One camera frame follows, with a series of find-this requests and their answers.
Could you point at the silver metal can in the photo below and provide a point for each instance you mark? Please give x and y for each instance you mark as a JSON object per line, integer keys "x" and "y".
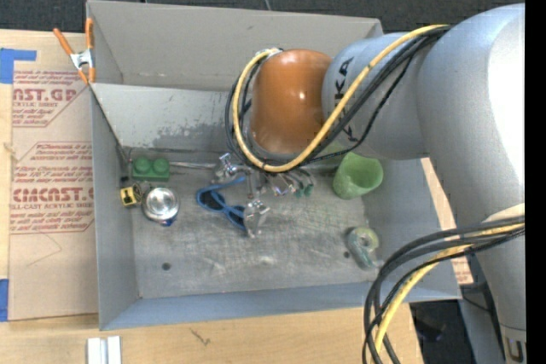
{"x": 160, "y": 203}

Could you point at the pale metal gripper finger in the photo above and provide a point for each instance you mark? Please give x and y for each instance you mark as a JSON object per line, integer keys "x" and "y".
{"x": 226, "y": 168}
{"x": 257, "y": 217}

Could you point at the yellow and black small box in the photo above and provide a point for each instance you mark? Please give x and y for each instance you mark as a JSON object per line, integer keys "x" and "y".
{"x": 130, "y": 196}

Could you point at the green cup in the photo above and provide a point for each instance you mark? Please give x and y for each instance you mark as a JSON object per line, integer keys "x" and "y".
{"x": 356, "y": 177}

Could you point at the brown cardboard board red print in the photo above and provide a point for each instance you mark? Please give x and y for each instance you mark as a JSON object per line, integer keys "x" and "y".
{"x": 51, "y": 260}

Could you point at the blue sunglasses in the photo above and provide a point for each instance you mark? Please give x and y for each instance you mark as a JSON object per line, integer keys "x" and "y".
{"x": 213, "y": 200}

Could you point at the grey metal bin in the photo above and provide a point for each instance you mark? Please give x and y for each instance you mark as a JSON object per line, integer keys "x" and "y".
{"x": 256, "y": 251}

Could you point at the green toy brick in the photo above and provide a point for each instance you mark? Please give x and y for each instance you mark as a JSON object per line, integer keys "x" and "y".
{"x": 150, "y": 169}

